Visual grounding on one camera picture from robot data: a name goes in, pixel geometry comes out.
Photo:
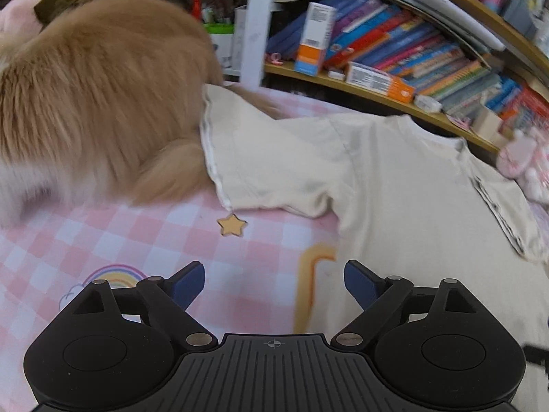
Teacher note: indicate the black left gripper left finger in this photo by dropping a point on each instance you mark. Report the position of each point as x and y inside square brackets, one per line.
[151, 314]

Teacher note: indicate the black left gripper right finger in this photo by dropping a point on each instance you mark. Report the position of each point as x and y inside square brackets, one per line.
[395, 313]

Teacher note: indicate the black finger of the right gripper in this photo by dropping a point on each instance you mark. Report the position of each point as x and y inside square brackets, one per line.
[538, 356]

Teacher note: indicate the cream white t-shirt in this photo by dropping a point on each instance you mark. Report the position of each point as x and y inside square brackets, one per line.
[408, 202]

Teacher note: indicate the pink checkered tablecloth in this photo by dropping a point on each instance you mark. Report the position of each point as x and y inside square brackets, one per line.
[257, 281]

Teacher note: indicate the pink plush toy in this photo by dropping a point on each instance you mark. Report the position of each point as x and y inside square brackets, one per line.
[525, 160]

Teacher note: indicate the orange fluffy cat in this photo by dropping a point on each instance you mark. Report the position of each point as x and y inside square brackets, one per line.
[105, 104]

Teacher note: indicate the small cardboard box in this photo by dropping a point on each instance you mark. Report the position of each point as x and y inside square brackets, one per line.
[487, 126]

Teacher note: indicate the white crumpled packet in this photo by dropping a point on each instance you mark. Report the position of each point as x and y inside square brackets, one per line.
[427, 104]

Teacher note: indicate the lying white orange box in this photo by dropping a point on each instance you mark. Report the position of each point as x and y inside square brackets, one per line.
[379, 82]

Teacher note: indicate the small white eraser block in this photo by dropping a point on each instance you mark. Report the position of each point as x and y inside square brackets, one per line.
[338, 75]

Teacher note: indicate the row of colourful books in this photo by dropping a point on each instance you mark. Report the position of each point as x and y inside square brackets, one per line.
[433, 57]

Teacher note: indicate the wooden bookshelf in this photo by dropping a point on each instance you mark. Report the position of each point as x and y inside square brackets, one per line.
[514, 31]

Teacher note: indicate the white green container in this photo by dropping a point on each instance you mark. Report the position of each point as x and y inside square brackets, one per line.
[221, 35]

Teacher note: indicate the upright white orange box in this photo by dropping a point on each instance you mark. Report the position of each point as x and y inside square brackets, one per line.
[315, 39]

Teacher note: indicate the white shelf post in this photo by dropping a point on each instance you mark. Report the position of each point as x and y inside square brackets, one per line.
[258, 18]

